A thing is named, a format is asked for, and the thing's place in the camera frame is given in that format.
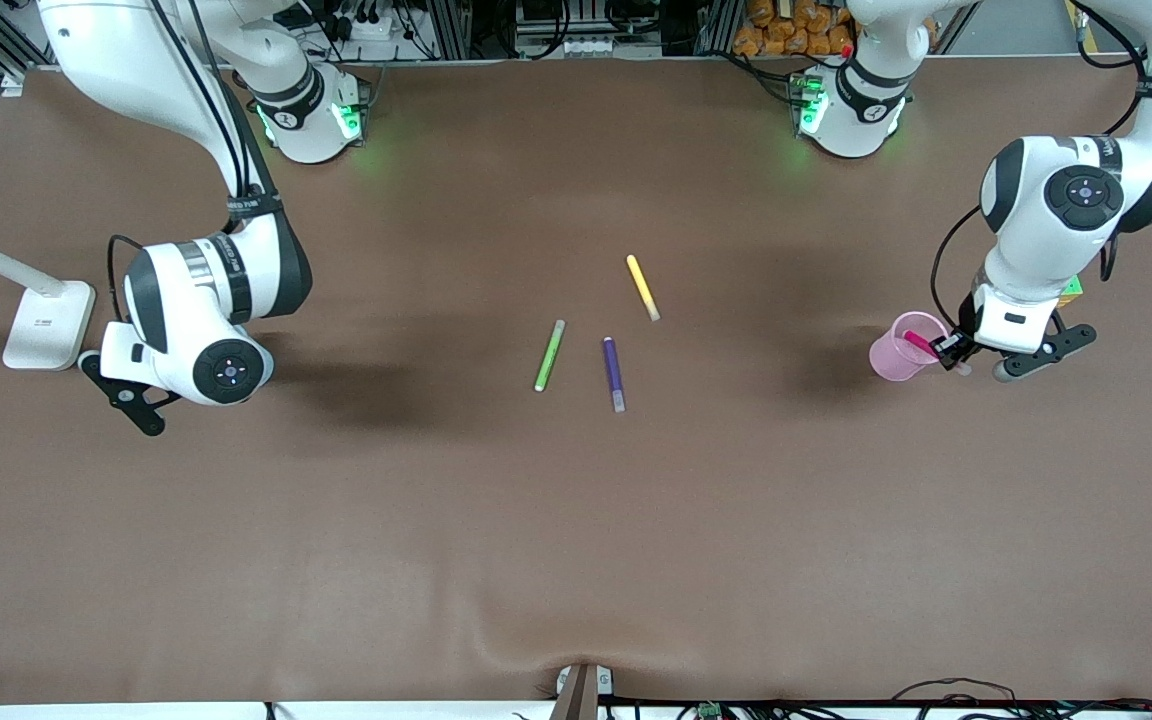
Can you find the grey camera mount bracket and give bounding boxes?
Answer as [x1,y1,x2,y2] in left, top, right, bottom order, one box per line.
[551,662,615,720]

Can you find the yellow marker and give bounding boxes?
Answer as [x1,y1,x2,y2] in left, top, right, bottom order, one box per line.
[626,254,662,323]

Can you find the purple marker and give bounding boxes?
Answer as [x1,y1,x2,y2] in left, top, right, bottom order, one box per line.
[603,337,627,414]

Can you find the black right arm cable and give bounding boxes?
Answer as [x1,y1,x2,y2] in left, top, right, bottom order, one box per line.
[107,0,272,323]

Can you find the green marker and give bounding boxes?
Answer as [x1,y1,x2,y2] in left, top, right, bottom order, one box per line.
[534,319,567,393]

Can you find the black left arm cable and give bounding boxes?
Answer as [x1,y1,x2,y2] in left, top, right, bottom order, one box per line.
[930,0,1152,339]

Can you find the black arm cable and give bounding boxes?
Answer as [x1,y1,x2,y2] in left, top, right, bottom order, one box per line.
[107,0,272,323]
[930,0,1152,339]

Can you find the pink marker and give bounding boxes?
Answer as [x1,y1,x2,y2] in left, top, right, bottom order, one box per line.
[903,330,973,377]

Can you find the white lamp stand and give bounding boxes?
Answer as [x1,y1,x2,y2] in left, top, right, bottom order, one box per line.
[0,225,97,371]

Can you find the white power strip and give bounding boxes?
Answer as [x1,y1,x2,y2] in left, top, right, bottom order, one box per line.
[331,8,437,43]

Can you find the black table edge cables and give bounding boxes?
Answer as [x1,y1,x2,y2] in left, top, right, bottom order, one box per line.
[891,677,1022,720]

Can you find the pink plastic cup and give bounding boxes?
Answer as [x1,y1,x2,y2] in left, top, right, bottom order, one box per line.
[869,311,950,382]

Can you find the orange snack packages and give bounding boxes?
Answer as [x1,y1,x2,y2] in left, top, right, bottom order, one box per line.
[733,0,855,58]

